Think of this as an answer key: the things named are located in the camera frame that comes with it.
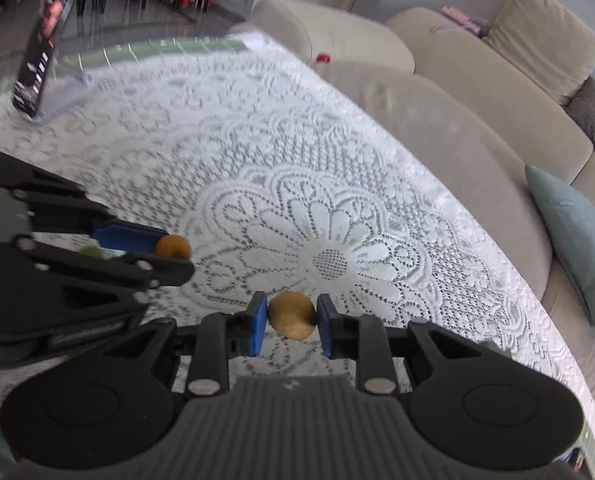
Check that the beige cushion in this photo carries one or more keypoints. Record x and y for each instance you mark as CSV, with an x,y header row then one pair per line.
x,y
547,35

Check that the tall black box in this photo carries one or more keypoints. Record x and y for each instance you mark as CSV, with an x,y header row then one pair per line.
x,y
39,60

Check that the clear plastic holder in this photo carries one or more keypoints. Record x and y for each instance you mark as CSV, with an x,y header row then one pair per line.
x,y
67,95

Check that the small green fruit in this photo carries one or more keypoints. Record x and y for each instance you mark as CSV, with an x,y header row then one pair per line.
x,y
90,251

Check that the light blue cushion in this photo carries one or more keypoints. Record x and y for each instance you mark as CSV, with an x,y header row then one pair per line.
x,y
577,240

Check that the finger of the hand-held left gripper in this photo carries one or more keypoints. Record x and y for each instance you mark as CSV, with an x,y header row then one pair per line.
x,y
127,272
47,200

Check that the pink flat box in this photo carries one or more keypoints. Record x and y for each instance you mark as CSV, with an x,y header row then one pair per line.
x,y
460,16

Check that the green checked cloth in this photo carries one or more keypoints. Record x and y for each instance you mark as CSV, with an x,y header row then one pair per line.
x,y
177,49

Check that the beige sofa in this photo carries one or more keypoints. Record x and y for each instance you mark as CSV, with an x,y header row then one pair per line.
x,y
452,110

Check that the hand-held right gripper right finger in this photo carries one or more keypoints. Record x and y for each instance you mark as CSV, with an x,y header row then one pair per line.
x,y
327,332

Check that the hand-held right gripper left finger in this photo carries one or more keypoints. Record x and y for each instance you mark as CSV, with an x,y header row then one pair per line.
x,y
258,330

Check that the white lace tablecloth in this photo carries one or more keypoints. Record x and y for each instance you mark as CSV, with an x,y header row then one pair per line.
x,y
327,185

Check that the brown kiwi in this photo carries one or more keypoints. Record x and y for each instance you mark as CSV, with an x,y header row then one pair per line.
x,y
175,247
291,315

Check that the red bottle cap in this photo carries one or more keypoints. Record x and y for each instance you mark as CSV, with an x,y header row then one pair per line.
x,y
323,58

